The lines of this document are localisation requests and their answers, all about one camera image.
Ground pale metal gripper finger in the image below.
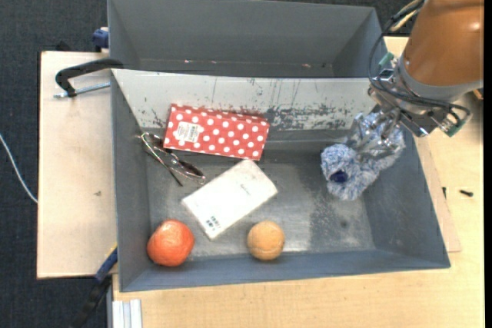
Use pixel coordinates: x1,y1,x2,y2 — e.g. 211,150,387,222
347,111,385,147
359,109,403,163

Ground blue and white cloth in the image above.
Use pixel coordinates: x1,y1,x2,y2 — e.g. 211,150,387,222
320,111,407,202

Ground grey metal bin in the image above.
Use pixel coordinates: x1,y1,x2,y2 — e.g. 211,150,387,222
106,0,452,293

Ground red white-dotted box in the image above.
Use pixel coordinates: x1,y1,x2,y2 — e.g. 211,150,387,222
162,103,271,162

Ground tan ball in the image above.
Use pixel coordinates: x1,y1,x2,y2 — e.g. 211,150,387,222
246,220,287,262

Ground white flat box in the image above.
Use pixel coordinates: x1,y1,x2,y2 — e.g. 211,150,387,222
181,158,279,242

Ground sunglasses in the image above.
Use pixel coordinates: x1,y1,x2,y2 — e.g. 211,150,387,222
137,131,207,187

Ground orange fruit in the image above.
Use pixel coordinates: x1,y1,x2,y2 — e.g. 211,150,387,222
146,218,196,268

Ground pale wood board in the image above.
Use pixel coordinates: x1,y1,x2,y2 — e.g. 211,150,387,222
36,50,118,280

